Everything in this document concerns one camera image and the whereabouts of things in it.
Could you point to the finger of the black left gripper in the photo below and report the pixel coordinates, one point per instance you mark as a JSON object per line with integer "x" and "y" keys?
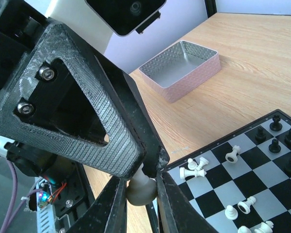
{"x": 156, "y": 156}

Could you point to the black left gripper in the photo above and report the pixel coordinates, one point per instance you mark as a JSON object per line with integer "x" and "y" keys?
{"x": 56, "y": 99}

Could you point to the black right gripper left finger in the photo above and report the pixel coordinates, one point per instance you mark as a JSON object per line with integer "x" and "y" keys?
{"x": 108, "y": 213}

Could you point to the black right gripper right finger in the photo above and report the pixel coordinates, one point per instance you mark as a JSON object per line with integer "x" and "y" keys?
{"x": 175, "y": 213}

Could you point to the white chess pawn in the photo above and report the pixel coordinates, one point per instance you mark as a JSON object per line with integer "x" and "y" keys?
{"x": 231, "y": 213}

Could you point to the black silver chess board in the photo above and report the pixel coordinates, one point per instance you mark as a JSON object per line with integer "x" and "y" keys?
{"x": 242, "y": 172}

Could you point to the black chess pawn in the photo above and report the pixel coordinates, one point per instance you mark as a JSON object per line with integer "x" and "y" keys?
{"x": 274, "y": 147}

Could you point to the black chess rook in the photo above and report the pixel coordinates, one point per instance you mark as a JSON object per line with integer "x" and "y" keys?
{"x": 275, "y": 125}

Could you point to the pink metal tin box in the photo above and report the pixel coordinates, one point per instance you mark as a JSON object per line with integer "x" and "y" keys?
{"x": 179, "y": 69}

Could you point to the light blue cable duct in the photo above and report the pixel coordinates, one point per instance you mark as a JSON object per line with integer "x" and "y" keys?
{"x": 45, "y": 219}

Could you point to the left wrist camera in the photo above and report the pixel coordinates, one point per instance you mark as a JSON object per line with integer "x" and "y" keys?
{"x": 126, "y": 16}

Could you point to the black aluminium frame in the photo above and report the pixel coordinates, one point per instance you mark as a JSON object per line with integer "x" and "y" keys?
{"x": 210, "y": 7}

